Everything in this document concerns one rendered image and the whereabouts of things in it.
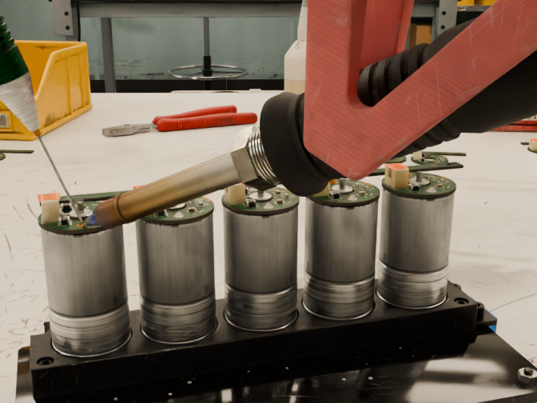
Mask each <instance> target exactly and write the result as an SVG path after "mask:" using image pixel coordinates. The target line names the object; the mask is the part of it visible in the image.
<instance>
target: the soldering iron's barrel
mask: <svg viewBox="0 0 537 403"><path fill-rule="evenodd" d="M241 182H242V184H245V185H247V186H250V187H253V188H254V189H257V190H260V191H265V190H269V189H271V188H274V187H277V186H278V184H279V183H280V181H279V180H278V179H277V177H276V175H275V174H274V173H273V171H272V169H271V167H270V165H269V162H268V160H267V158H266V156H265V152H264V149H263V146H262V142H261V133H260V126H257V127H255V126H251V127H249V128H247V129H244V130H242V131H239V132H238V134H237V137H236V140H235V142H234V144H233V147H232V149H231V151H230V152H229V153H226V154H223V155H221V156H219V157H216V158H213V159H210V160H208V161H206V162H202V163H201V164H198V165H195V166H192V167H190V168H188V169H186V170H182V171H180V172H177V173H175V174H172V175H169V176H168V177H165V178H162V179H159V180H157V181H155V182H151V183H149V184H147V185H144V186H141V187H139V188H136V189H135V190H130V191H129V192H124V193H121V194H118V195H116V196H115V197H114V198H110V199H108V200H106V201H102V202H100V203H99V204H98V205H97V207H96V209H95V219H96V221H97V223H98V224H99V225H100V226H101V227H103V228H105V229H112V228H115V227H118V226H120V225H124V224H129V223H132V222H135V221H136V220H137V219H140V218H143V217H146V216H149V215H151V214H154V213H157V212H160V211H162V210H165V209H168V208H171V207H174V206H176V205H180V204H182V203H185V202H189V201H191V200H193V199H196V198H200V197H202V196H205V195H207V194H211V193H213V192H216V191H218V190H222V189H224V188H227V187H230V186H234V185H236V184H238V183H241Z"/></svg>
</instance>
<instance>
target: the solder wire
mask: <svg viewBox="0 0 537 403"><path fill-rule="evenodd" d="M38 140H39V141H40V143H41V145H42V148H43V149H44V151H45V153H46V156H47V157H48V159H49V161H50V164H51V165H52V167H53V169H54V172H55V173H56V175H57V177H58V180H59V181H60V183H61V185H62V187H63V189H64V190H65V192H66V195H67V197H68V198H69V200H70V203H71V205H72V206H73V208H74V211H75V213H76V214H77V216H78V219H79V221H80V222H83V220H82V218H81V216H80V214H79V212H78V210H77V208H76V206H75V204H74V202H73V200H72V198H71V196H70V194H69V192H68V190H67V188H66V186H65V184H64V182H63V180H62V178H61V176H60V174H59V172H58V170H57V168H56V166H55V164H54V162H53V160H52V158H51V156H50V155H49V153H48V151H47V149H46V147H45V145H44V143H43V141H42V139H41V137H40V136H38Z"/></svg>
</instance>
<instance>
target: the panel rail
mask: <svg viewBox="0 0 537 403"><path fill-rule="evenodd" d="M407 167H408V168H409V173H416V172H417V171H422V172H426V171H435V170H452V169H461V168H463V165H462V164H460V163H458V162H444V163H435V164H425V165H416V166H407ZM382 175H385V168H379V169H376V170H374V171H373V172H372V173H370V174H369V175H368V176H367V177H373V176H382ZM129 191H130V190H124V191H114V192H105V193H95V194H78V195H70V196H71V198H72V200H73V202H74V203H75V202H98V201H106V200H108V199H110V198H114V197H115V196H116V195H118V194H121V193H124V192H129ZM60 198H61V199H59V205H61V203H70V200H69V198H68V197H67V196H60Z"/></svg>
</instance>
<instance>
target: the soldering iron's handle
mask: <svg viewBox="0 0 537 403"><path fill-rule="evenodd" d="M476 19H477V18H474V19H472V20H470V21H467V22H464V23H462V24H460V25H458V26H454V27H452V28H450V29H448V30H445V31H444V32H443V33H442V34H441V35H440V36H439V37H438V38H436V39H435V40H434V41H433V42H432V43H431V44H430V45H429V44H428V43H426V42H423V43H421V44H419V45H417V46H414V47H412V48H411V49H410V50H404V51H402V52H399V53H398V54H396V56H390V57H388V58H385V59H383V60H381V61H380V62H375V63H373V64H371V65H369V66H366V67H365V68H363V69H360V72H359V80H358V87H357V94H358V97H359V99H360V101H361V102H362V103H363V104H365V105H366V106H370V107H373V106H374V105H376V104H377V103H378V102H379V101H381V100H382V99H383V98H384V97H386V96H387V95H388V94H389V93H391V92H392V91H393V90H394V89H395V88H396V87H397V86H398V85H400V84H401V83H402V82H403V81H405V80H406V79H407V78H408V77H409V76H411V75H412V74H413V73H414V72H416V71H417V70H418V69H419V68H420V67H421V66H422V65H423V64H425V63H426V62H427V61H428V60H429V59H431V58H432V57H433V56H434V55H435V54H437V53H438V52H439V51H440V50H441V49H443V48H444V47H445V46H446V45H447V44H448V43H449V42H450V41H451V40H452V39H453V38H455V37H456V36H457V35H458V34H459V33H461V32H462V31H463V30H464V29H465V28H466V27H468V26H469V25H470V24H471V23H472V22H474V21H475V20H476ZM535 115H537V50H536V51H535V52H533V53H532V54H530V55H529V56H528V57H526V58H525V59H524V60H522V61H521V62H520V63H519V64H517V65H516V66H514V67H513V68H512V69H510V70H509V71H508V72H506V73H505V74H504V75H502V76H501V77H500V78H498V79H497V80H495V81H494V82H493V83H492V84H490V85H489V86H488V87H486V88H485V89H484V90H482V91H481V92H479V93H478V94H477V95H476V96H475V97H473V98H472V99H470V100H469V101H467V102H466V103H464V104H463V105H462V106H461V107H460V108H458V109H457V110H455V111H454V112H453V113H451V114H450V115H448V116H447V117H446V118H445V119H444V120H442V121H441V122H439V123H438V124H436V125H435V126H433V127H432V128H431V129H430V130H429V131H427V132H426V133H425V134H423V135H422V136H420V137H419V138H417V139H416V140H415V141H414V142H413V143H411V144H410V145H408V146H407V147H405V148H404V149H403V150H401V151H400V152H399V153H398V154H396V155H395V156H394V157H392V158H391V159H389V160H388V162H389V161H391V160H394V159H395V158H401V157H403V156H406V155H409V154H410V153H411V152H413V153H415V152H418V151H421V150H425V149H426V148H427V147H433V146H437V145H439V144H441V143H442V142H449V141H452V140H455V139H457V138H458V137H459V136H460V134H461V133H470V134H482V133H485V132H487V131H490V130H493V129H496V128H499V127H501V126H505V125H508V124H511V123H513V122H517V121H520V120H523V119H525V118H529V117H532V116H535ZM260 133H261V142H262V146H263V149H264V152H265V156H266V158H267V160H268V163H269V165H270V167H271V169H272V171H273V173H274V174H275V175H276V177H277V179H278V180H279V181H280V183H281V184H282V185H283V186H284V187H285V188H286V189H287V190H288V191H290V192H291V193H292V194H295V195H296V196H299V197H308V196H311V195H313V194H318V193H320V192H322V191H323V190H324V189H325V188H326V186H327V185H328V183H329V181H331V180H333V179H336V178H338V177H343V176H344V175H343V174H341V173H339V172H338V171H337V170H335V169H333V168H332V167H331V166H329V165H328V164H326V163H325V162H323V161H321V160H320V159H319V158H318V157H316V156H315V155H313V154H311V153H310V152H308V151H307V149H306V148H305V147H304V140H303V139H304V93H302V94H294V93H291V92H283V93H281V94H278V95H276V96H273V97H271V98H269V99H268V100H267V101H266V102H265V103H264V105H263V107H262V110H261V115H260Z"/></svg>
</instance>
